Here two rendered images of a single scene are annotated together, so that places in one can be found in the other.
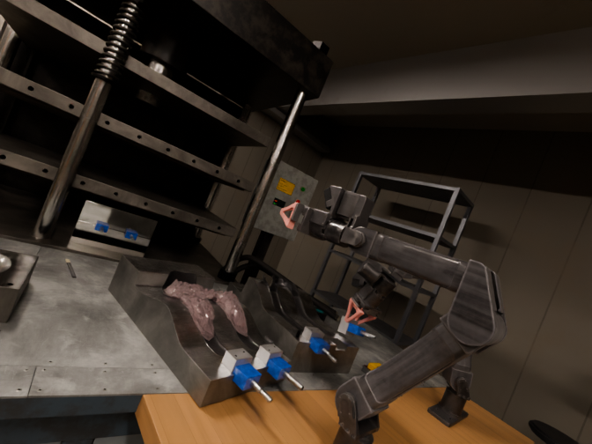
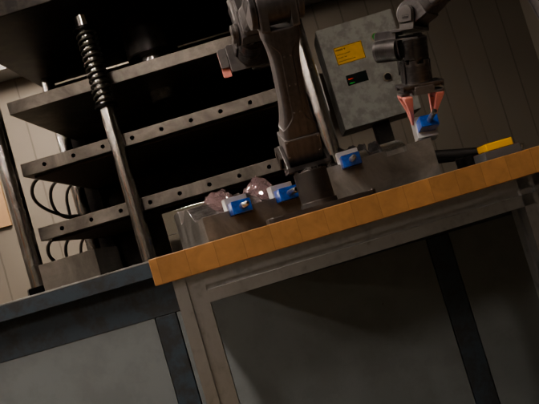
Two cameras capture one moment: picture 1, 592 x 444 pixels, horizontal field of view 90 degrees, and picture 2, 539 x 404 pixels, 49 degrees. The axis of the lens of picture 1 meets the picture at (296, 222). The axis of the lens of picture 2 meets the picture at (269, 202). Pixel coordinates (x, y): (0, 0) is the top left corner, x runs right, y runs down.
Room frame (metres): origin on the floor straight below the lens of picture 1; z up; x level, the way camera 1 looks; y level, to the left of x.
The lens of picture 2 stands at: (-0.36, -0.82, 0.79)
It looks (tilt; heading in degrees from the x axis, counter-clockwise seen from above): 3 degrees up; 37
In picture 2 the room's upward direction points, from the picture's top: 16 degrees counter-clockwise
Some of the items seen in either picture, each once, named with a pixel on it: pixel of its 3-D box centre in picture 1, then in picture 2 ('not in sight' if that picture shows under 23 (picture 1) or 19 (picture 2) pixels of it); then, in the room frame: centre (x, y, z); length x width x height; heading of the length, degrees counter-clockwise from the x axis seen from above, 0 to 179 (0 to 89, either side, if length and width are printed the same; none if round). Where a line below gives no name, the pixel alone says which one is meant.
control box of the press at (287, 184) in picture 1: (247, 283); (405, 204); (1.78, 0.13, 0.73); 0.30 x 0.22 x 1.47; 125
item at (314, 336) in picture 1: (321, 347); (350, 159); (0.82, -0.20, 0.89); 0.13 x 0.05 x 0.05; 35
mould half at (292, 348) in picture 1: (285, 312); (364, 172); (1.08, -0.09, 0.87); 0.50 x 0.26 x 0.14; 35
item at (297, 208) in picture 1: (295, 216); (234, 64); (0.78, 0.01, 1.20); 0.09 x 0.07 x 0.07; 43
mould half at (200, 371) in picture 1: (197, 314); (237, 213); (0.80, 0.15, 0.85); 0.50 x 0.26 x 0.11; 52
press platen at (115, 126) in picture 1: (132, 137); (180, 143); (1.50, 0.93, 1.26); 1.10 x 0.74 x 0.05; 125
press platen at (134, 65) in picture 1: (151, 92); (164, 88); (1.51, 0.94, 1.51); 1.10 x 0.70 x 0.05; 125
